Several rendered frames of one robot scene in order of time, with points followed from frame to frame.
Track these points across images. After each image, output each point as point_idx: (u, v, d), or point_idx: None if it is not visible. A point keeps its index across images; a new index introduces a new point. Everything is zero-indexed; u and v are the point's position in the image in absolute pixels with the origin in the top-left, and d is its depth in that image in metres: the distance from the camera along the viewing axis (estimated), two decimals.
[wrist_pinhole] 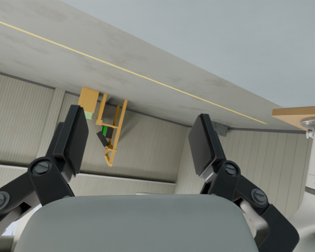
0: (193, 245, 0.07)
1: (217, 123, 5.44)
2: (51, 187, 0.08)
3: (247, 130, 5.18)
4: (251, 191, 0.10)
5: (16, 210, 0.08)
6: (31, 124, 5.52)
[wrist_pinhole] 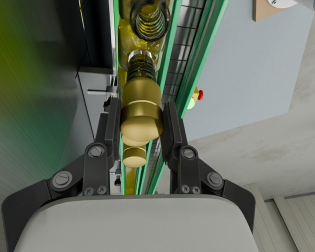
0: (193, 245, 0.07)
1: None
2: (96, 172, 0.09)
3: None
4: (208, 174, 0.10)
5: (71, 192, 0.09)
6: None
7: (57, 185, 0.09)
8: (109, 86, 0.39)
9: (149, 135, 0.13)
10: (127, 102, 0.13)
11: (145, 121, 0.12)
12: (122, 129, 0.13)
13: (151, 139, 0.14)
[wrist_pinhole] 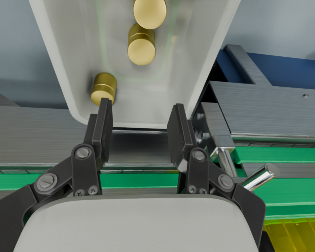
0: (193, 245, 0.07)
1: None
2: (85, 173, 0.09)
3: None
4: (219, 177, 0.10)
5: (58, 194, 0.09)
6: None
7: (42, 188, 0.08)
8: None
9: None
10: None
11: None
12: None
13: None
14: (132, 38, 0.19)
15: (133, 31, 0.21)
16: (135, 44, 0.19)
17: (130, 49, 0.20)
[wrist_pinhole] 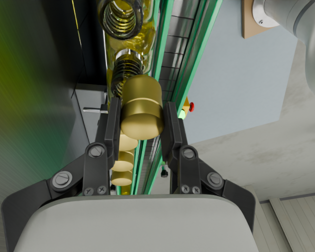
0: (193, 245, 0.07)
1: None
2: (96, 172, 0.09)
3: None
4: (208, 174, 0.10)
5: (71, 192, 0.09)
6: None
7: (57, 185, 0.09)
8: (103, 104, 0.43)
9: (128, 147, 0.19)
10: None
11: (124, 138, 0.18)
12: None
13: (130, 149, 0.20)
14: (127, 109, 0.12)
15: (129, 90, 0.13)
16: (131, 119, 0.12)
17: (124, 124, 0.12)
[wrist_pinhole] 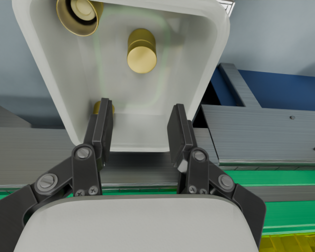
0: (193, 245, 0.07)
1: None
2: (85, 173, 0.09)
3: None
4: (219, 177, 0.10)
5: (58, 194, 0.09)
6: None
7: (42, 188, 0.08)
8: None
9: None
10: None
11: None
12: None
13: None
14: None
15: None
16: None
17: None
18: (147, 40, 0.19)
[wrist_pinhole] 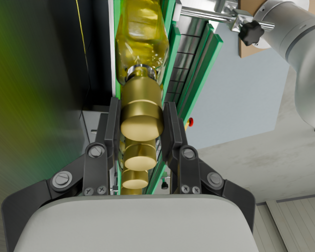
0: (193, 245, 0.07)
1: None
2: (96, 172, 0.09)
3: None
4: (208, 174, 0.10)
5: (71, 192, 0.09)
6: None
7: (57, 185, 0.09)
8: None
9: (139, 186, 0.22)
10: (126, 168, 0.22)
11: (137, 182, 0.21)
12: (123, 184, 0.21)
13: (141, 188, 0.23)
14: (129, 152, 0.17)
15: None
16: (132, 160, 0.17)
17: (127, 162, 0.17)
18: (150, 99, 0.13)
